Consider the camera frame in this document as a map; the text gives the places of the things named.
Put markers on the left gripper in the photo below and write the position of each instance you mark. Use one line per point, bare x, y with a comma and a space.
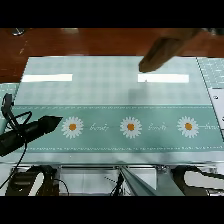
39, 126

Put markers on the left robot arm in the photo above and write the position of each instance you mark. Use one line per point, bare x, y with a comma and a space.
10, 141

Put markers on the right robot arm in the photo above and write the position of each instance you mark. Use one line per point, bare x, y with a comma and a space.
178, 178

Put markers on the silver frame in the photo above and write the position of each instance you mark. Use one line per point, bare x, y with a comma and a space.
143, 186

